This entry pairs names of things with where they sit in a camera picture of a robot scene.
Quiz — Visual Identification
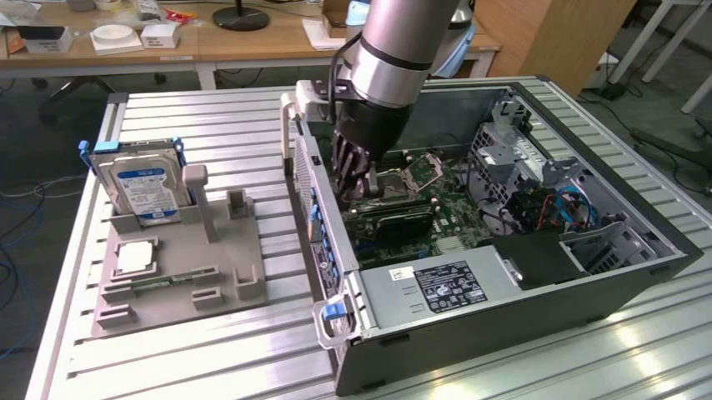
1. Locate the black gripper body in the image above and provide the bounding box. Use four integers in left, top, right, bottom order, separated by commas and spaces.
335, 101, 414, 163

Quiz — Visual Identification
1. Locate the Nvidia graphics card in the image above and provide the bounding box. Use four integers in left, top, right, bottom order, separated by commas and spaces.
344, 198, 435, 248

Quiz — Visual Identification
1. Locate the CPU socket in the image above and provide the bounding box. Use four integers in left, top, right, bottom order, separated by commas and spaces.
370, 167, 432, 206

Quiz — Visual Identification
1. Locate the metal socket cover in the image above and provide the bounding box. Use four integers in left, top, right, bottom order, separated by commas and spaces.
402, 152, 446, 188

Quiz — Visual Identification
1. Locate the green Dell motherboard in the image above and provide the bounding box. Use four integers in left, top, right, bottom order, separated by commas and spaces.
327, 149, 495, 268

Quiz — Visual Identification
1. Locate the silver chipset heatsink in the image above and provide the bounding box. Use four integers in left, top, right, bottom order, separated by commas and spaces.
435, 237, 474, 253

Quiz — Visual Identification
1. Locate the white paper stack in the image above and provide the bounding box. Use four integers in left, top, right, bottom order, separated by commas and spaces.
301, 17, 349, 52

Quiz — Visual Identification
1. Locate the metal drive cage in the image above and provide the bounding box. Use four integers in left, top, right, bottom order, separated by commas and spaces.
468, 99, 591, 199

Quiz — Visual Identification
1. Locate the cardboard box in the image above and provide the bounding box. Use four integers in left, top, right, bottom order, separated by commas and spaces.
321, 0, 361, 29

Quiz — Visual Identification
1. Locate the wooden desk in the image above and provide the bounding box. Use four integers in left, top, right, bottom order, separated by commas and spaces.
0, 0, 203, 91
196, 0, 502, 91

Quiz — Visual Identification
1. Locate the grey power supply unit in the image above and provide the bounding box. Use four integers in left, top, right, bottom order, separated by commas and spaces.
355, 244, 527, 329

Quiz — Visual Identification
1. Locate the grey printed parts rack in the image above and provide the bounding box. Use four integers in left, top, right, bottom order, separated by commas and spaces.
89, 164, 269, 338

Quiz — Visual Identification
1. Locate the black lamp base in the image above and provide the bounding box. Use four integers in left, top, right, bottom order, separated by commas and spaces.
212, 0, 271, 33

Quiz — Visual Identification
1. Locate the hard disk in blue carrier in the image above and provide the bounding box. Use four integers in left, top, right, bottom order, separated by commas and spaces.
76, 135, 186, 228

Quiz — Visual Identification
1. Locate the black plastic shroud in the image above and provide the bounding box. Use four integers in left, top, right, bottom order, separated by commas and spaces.
492, 232, 591, 291

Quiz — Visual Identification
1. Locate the wooden cabinet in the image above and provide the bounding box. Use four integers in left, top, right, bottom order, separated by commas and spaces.
471, 0, 639, 98

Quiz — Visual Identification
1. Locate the green RAM stick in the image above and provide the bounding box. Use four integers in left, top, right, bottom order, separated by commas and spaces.
129, 272, 196, 288

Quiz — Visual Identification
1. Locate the silver CPU chip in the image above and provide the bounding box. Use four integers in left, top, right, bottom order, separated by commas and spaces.
114, 240, 156, 274

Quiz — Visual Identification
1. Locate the white labelled box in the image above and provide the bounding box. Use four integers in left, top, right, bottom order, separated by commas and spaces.
138, 22, 182, 49

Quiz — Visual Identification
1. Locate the black Dell PC case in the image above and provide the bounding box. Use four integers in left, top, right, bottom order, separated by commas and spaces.
280, 81, 706, 397

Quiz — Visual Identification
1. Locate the metal disk bay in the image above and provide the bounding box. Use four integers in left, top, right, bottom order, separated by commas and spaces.
558, 220, 677, 276

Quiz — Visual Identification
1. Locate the white round holder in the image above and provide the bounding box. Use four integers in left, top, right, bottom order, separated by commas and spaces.
89, 23, 144, 57

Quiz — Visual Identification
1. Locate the black floor stand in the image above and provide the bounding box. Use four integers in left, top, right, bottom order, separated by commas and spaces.
629, 127, 712, 170

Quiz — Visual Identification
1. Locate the white box with black top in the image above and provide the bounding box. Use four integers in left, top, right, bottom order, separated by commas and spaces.
14, 25, 76, 54

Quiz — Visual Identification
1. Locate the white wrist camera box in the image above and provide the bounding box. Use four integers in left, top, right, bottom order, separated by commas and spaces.
293, 80, 349, 123

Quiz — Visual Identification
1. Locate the silver case handle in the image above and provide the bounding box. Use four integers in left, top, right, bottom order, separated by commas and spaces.
280, 92, 313, 162
312, 293, 360, 349

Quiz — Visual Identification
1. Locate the black camera cable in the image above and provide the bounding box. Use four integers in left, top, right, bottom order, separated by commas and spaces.
328, 32, 361, 126

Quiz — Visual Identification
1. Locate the blue SATA wire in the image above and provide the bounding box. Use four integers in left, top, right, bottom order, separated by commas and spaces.
555, 187, 601, 234

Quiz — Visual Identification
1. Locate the white table frame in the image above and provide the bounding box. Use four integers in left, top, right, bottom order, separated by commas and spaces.
609, 0, 712, 114

